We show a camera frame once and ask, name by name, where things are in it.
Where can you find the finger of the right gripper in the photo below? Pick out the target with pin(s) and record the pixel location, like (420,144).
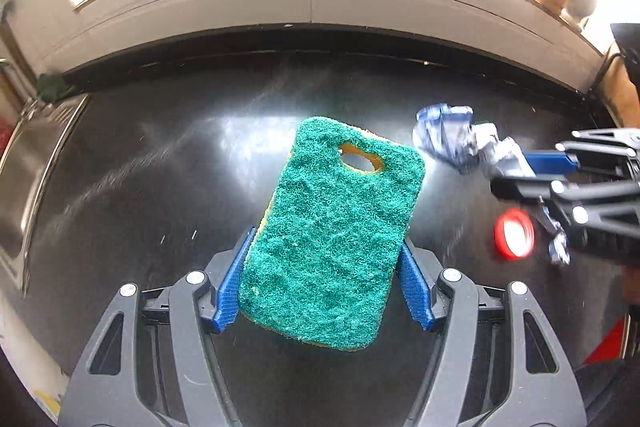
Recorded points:
(612,152)
(599,219)

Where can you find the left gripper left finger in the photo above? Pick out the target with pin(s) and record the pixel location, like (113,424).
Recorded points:
(151,359)

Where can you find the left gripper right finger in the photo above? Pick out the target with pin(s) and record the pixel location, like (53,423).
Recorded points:
(496,360)

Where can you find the red jar lid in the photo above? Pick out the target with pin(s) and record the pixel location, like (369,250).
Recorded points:
(514,235)

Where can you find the green yellow sponge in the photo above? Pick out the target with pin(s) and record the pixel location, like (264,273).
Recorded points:
(321,264)

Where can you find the wooden cutting board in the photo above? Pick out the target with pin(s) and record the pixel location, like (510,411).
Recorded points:
(617,91)

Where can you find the white round jar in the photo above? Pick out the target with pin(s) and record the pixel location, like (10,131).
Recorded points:
(580,9)

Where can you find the stainless steel sink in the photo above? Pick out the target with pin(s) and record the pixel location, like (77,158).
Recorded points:
(26,166)

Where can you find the dark green rag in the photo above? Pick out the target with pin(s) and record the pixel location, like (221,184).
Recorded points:
(52,88)

